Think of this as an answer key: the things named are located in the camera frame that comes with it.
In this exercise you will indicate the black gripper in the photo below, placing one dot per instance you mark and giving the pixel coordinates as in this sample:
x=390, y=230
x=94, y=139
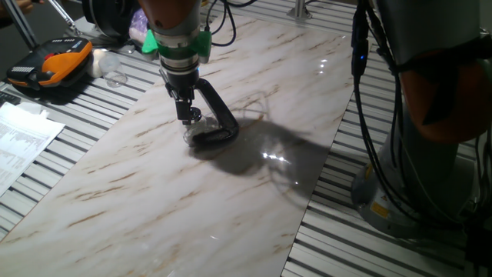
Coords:
x=182, y=79

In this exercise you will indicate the chrome jar lid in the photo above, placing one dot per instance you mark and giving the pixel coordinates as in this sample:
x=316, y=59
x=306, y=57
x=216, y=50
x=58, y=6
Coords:
x=192, y=123

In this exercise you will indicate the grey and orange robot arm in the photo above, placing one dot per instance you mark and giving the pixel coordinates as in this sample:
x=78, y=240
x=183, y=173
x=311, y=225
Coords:
x=434, y=100

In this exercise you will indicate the small clear glass jar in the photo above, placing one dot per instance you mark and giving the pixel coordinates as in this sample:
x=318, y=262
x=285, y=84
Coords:
x=200, y=129

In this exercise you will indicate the black C-clamp with steel screw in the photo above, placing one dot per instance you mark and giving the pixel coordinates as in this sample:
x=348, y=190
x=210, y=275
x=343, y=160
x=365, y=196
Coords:
x=225, y=123

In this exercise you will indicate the bare person hand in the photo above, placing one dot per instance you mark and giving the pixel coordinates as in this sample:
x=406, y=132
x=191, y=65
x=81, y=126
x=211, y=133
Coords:
x=27, y=4

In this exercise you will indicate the clear plastic cup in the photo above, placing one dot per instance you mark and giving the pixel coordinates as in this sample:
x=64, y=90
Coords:
x=113, y=71

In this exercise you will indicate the marble patterned board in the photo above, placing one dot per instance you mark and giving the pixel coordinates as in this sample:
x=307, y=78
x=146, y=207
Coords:
x=173, y=200

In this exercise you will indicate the purple plastic bag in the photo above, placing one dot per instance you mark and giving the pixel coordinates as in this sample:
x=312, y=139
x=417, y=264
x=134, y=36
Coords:
x=137, y=25

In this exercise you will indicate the white round object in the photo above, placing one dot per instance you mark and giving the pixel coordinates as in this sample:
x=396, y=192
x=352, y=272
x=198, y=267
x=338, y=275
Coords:
x=95, y=63

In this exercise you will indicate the black round spool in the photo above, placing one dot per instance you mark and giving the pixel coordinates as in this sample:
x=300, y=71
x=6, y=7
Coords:
x=111, y=17

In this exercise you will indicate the orange and black teach pendant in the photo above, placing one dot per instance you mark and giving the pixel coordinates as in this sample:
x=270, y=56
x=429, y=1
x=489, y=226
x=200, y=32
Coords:
x=54, y=61

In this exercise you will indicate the thin metal rod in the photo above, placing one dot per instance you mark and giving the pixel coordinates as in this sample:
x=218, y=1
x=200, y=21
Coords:
x=63, y=17

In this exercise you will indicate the white printed paper sheets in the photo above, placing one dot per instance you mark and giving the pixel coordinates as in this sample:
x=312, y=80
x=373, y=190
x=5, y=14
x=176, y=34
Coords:
x=23, y=142

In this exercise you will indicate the black keyboard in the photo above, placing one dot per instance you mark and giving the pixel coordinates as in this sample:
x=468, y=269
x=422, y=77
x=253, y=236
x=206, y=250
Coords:
x=8, y=99

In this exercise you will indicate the dark aluminium profile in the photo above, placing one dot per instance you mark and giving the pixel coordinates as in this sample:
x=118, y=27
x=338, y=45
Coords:
x=21, y=25

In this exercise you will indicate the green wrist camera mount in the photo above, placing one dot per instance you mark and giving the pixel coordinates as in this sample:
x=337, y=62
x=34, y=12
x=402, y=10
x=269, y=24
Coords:
x=201, y=42

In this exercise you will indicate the aluminium post with foot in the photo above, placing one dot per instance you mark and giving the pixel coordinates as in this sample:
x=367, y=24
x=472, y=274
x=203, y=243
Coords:
x=299, y=9

